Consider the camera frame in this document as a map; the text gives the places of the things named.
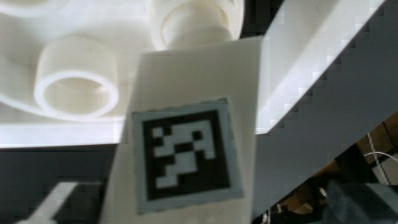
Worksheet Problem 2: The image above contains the white U-shaped fence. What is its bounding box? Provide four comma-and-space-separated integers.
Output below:
0, 0, 387, 149

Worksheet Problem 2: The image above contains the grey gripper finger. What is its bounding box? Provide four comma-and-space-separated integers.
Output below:
14, 181, 108, 224

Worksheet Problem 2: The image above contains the white stool leg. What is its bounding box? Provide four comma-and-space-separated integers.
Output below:
99, 0, 265, 224

